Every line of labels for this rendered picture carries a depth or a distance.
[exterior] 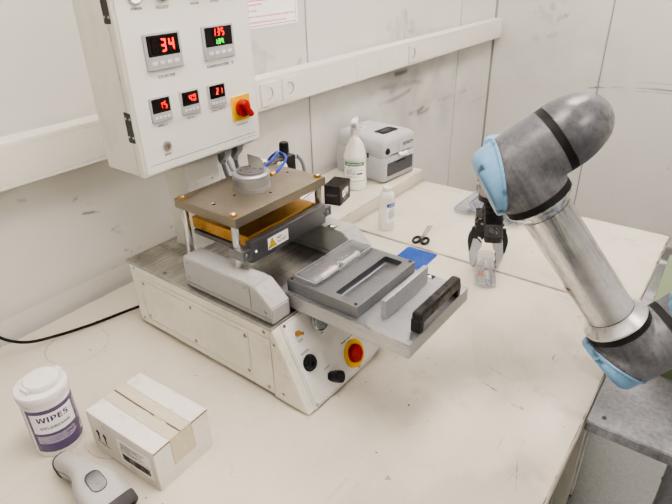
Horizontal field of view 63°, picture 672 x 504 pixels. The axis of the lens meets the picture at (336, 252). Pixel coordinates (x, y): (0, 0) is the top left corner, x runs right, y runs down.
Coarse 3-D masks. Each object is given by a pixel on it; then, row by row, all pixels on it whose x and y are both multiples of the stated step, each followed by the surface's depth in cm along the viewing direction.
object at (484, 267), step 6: (480, 252) 157; (486, 252) 157; (492, 252) 157; (480, 258) 154; (486, 258) 154; (492, 258) 154; (480, 264) 151; (486, 264) 151; (492, 264) 151; (480, 270) 149; (486, 270) 148; (492, 270) 148; (480, 276) 146; (486, 276) 146; (492, 276) 146; (480, 282) 143; (486, 282) 143; (492, 282) 143
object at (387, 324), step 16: (416, 272) 102; (400, 288) 97; (416, 288) 103; (432, 288) 105; (464, 288) 104; (304, 304) 102; (320, 304) 101; (384, 304) 94; (400, 304) 99; (416, 304) 100; (448, 304) 100; (320, 320) 101; (336, 320) 98; (352, 320) 96; (368, 320) 96; (384, 320) 96; (400, 320) 96; (432, 320) 96; (368, 336) 95; (384, 336) 92; (400, 336) 92; (416, 336) 92; (400, 352) 92
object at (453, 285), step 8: (448, 280) 100; (456, 280) 100; (440, 288) 97; (448, 288) 97; (456, 288) 100; (432, 296) 95; (440, 296) 95; (448, 296) 98; (456, 296) 102; (424, 304) 93; (432, 304) 93; (440, 304) 96; (416, 312) 91; (424, 312) 91; (432, 312) 94; (416, 320) 91; (424, 320) 92; (416, 328) 92
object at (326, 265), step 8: (352, 240) 116; (336, 248) 113; (344, 248) 112; (352, 248) 112; (360, 248) 112; (328, 256) 110; (336, 256) 110; (344, 256) 110; (352, 256) 109; (312, 264) 107; (320, 264) 107; (328, 264) 107; (336, 264) 107; (304, 272) 104; (312, 272) 104; (320, 272) 104; (328, 272) 104; (312, 280) 102; (320, 280) 102
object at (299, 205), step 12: (288, 204) 119; (300, 204) 119; (312, 204) 120; (192, 216) 115; (264, 216) 114; (276, 216) 114; (288, 216) 114; (204, 228) 114; (216, 228) 111; (228, 228) 110; (240, 228) 109; (252, 228) 109; (264, 228) 109; (216, 240) 113; (228, 240) 111; (240, 240) 108
